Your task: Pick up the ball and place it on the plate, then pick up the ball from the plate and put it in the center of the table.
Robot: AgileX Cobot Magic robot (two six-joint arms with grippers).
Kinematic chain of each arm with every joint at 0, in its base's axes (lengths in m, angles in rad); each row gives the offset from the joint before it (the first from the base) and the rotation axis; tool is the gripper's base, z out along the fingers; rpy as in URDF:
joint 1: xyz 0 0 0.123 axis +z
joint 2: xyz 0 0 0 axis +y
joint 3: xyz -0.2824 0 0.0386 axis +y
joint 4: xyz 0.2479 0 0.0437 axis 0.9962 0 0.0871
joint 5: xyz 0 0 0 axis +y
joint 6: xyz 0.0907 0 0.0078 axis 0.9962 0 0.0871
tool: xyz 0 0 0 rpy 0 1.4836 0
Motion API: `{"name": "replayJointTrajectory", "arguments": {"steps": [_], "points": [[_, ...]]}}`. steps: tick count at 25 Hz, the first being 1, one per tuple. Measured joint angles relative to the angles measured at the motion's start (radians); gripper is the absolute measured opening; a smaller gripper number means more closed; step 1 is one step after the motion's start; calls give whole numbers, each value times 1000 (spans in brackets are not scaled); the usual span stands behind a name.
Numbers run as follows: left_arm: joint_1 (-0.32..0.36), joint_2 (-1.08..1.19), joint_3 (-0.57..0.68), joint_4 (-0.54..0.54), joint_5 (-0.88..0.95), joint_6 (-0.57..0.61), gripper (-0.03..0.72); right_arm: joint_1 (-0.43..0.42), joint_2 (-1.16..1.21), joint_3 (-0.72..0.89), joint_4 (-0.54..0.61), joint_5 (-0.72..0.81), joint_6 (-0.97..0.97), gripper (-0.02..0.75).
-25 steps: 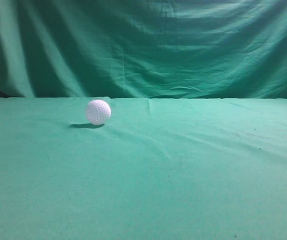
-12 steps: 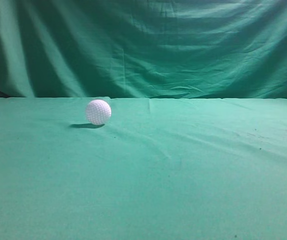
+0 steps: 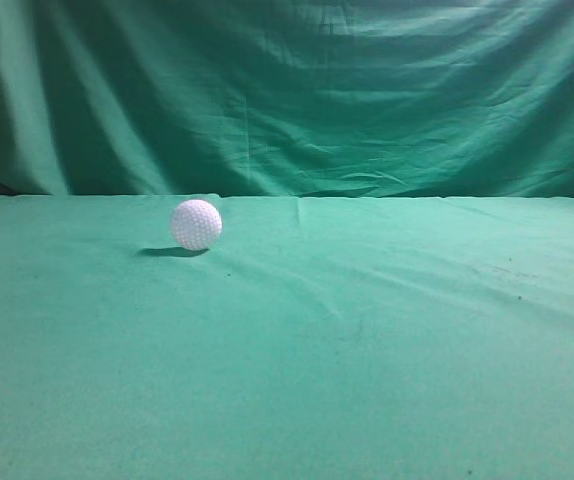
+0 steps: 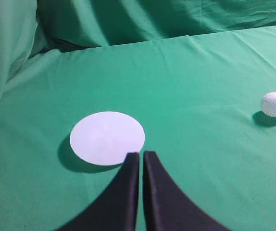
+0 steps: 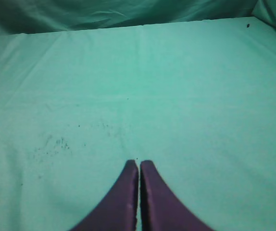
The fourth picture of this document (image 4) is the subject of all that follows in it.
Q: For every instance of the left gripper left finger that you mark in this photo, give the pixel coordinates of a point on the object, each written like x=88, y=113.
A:
x=115, y=209

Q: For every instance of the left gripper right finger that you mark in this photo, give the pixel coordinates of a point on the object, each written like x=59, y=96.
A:
x=166, y=207

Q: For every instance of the white golf ball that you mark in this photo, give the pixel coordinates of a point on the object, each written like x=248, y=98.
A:
x=268, y=104

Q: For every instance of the white round plate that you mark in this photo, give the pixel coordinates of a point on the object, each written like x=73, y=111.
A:
x=105, y=138

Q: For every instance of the green table cloth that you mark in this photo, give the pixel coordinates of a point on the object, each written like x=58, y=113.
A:
x=198, y=100

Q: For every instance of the green backdrop curtain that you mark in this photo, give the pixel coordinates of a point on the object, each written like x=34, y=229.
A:
x=30, y=27

